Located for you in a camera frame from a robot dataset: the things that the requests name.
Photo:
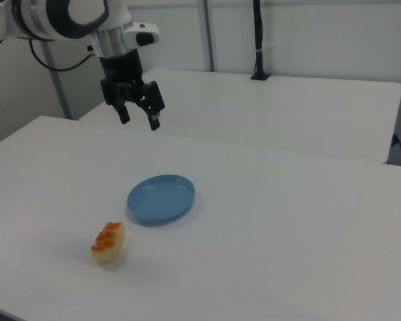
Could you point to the grey metal frame post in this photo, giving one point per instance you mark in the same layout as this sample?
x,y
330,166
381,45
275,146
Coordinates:
x,y
210,33
58,87

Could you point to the tall black clamped pole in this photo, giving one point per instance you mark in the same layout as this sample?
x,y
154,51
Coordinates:
x,y
259,33

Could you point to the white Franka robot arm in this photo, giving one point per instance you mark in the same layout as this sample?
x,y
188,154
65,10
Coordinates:
x,y
46,20

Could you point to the blue round plate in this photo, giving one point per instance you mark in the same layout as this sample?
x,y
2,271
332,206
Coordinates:
x,y
160,199

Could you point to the white side table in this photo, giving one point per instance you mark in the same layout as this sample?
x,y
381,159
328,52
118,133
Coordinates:
x,y
254,110

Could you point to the orange glazed bread loaf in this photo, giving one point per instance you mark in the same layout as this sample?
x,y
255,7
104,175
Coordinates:
x,y
110,247

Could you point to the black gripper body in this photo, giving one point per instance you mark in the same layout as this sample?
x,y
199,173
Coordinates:
x,y
122,68

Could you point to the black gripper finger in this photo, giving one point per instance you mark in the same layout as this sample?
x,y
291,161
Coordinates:
x,y
154,100
123,113

